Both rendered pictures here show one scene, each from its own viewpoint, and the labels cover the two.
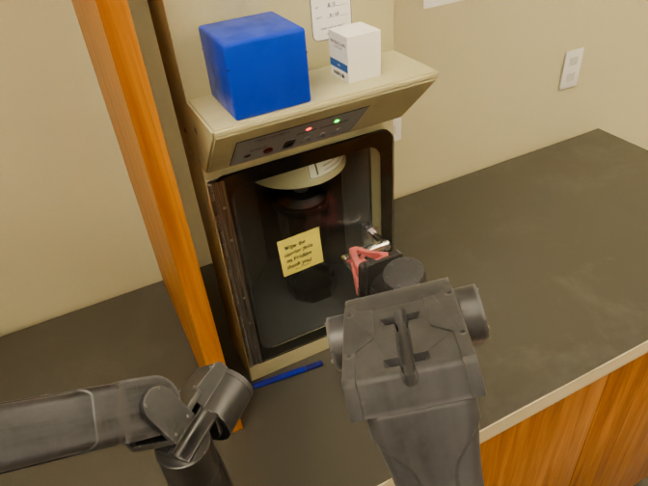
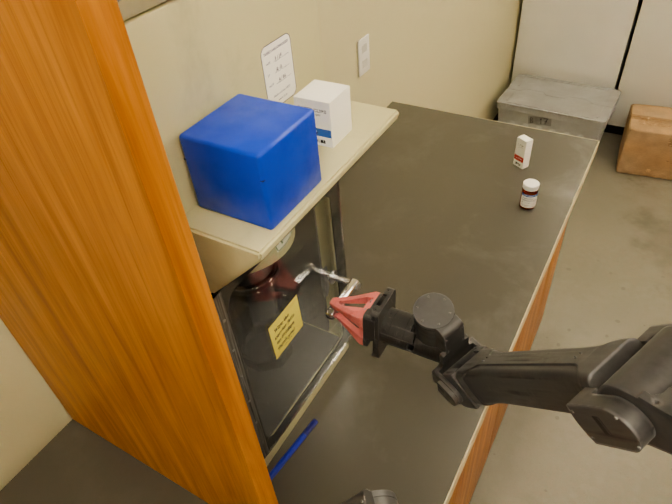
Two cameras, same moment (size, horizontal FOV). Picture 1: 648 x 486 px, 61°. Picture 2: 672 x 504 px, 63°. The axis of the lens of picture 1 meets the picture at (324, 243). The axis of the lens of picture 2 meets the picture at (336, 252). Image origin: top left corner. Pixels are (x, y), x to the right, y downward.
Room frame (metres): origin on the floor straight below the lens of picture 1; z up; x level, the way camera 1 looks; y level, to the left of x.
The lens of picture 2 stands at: (0.21, 0.27, 1.86)
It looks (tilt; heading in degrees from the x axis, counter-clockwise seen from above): 42 degrees down; 327
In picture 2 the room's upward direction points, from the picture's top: 6 degrees counter-clockwise
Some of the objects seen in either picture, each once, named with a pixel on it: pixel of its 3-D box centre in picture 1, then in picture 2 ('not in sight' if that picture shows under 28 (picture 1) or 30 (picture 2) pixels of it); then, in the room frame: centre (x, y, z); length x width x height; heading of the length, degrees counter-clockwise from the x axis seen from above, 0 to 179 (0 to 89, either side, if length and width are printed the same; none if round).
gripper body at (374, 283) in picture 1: (391, 291); (397, 328); (0.63, -0.10, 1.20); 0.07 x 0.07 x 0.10; 25
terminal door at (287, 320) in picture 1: (317, 255); (297, 321); (0.75, 0.01, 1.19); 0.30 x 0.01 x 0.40; 113
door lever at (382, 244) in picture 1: (362, 246); (335, 294); (0.75, -0.07, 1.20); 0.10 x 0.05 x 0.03; 113
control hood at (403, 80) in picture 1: (317, 120); (303, 193); (0.71, -0.01, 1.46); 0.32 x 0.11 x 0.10; 113
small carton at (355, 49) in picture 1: (355, 52); (323, 113); (0.73, -0.06, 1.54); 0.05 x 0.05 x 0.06; 24
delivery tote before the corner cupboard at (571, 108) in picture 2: not in sight; (553, 121); (1.91, -2.44, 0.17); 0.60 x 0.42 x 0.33; 21
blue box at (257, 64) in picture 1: (255, 64); (254, 159); (0.68, 0.06, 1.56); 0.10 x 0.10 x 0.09; 23
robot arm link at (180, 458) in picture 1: (191, 451); not in sight; (0.34, 0.16, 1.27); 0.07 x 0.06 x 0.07; 157
